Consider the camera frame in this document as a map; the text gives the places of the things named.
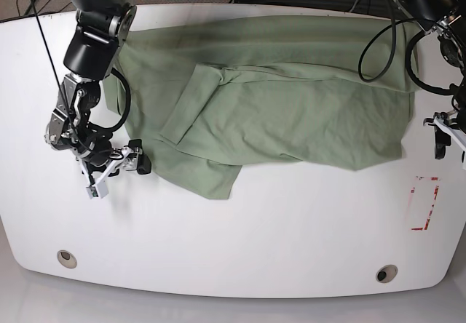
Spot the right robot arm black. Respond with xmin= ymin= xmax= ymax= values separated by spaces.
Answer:
xmin=45 ymin=0 xmax=151 ymax=190

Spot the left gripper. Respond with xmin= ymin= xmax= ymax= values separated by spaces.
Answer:
xmin=423 ymin=112 xmax=465 ymax=170

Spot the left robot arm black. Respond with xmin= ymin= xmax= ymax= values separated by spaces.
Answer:
xmin=393 ymin=0 xmax=465 ymax=167

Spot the table grommet hole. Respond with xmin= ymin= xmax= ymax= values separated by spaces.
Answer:
xmin=57 ymin=250 xmax=77 ymax=269
xmin=376 ymin=264 xmax=398 ymax=284

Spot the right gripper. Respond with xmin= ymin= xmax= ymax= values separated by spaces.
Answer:
xmin=76 ymin=139 xmax=151 ymax=186

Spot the left table grommet hole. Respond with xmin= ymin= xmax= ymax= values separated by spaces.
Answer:
xmin=57 ymin=250 xmax=77 ymax=269

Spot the right table grommet hole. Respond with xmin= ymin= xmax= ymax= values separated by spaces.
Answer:
xmin=376 ymin=264 xmax=398 ymax=284

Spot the green t-shirt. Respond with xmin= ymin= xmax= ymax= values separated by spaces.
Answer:
xmin=115 ymin=15 xmax=417 ymax=199

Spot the red tape rectangle marking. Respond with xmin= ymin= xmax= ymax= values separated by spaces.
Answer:
xmin=406 ymin=176 xmax=441 ymax=231

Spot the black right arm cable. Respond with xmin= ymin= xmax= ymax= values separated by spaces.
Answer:
xmin=23 ymin=0 xmax=110 ymax=156

